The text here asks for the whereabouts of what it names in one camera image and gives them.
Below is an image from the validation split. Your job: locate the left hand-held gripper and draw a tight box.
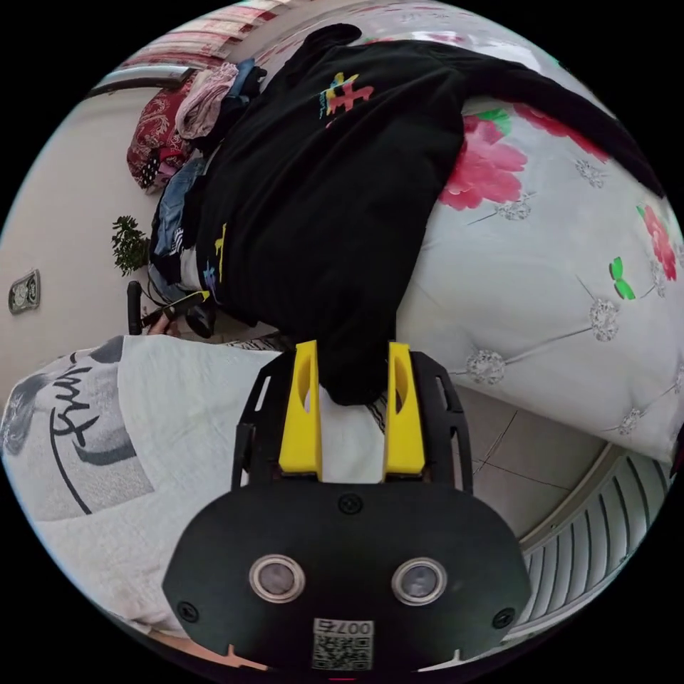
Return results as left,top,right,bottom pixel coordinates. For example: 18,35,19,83
159,290,218,340

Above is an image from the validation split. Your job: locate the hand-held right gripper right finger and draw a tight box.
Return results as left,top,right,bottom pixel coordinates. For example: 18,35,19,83
383,341,426,477

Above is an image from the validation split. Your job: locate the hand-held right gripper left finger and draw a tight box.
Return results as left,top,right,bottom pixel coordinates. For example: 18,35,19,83
278,340,323,477

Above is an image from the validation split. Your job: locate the black hoodie with colourful print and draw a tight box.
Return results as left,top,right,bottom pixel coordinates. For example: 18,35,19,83
193,23,670,407

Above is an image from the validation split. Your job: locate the person's right hand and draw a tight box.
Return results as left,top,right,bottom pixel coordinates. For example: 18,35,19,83
152,630,271,672

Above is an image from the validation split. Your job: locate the green plant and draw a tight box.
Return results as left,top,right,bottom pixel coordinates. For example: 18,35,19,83
110,214,152,277

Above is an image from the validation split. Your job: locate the person's body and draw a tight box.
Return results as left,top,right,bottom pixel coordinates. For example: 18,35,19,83
0,333,388,642

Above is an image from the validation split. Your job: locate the red patterned pillow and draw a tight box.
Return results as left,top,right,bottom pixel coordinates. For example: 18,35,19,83
125,89,195,195

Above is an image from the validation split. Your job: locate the pile of clothes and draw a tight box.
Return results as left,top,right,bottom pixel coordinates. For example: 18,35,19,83
147,58,268,304

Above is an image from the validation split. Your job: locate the white radiator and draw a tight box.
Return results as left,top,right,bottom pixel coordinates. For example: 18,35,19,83
519,444,675,638

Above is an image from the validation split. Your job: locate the red striped curtain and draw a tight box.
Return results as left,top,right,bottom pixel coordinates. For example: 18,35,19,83
121,0,292,71

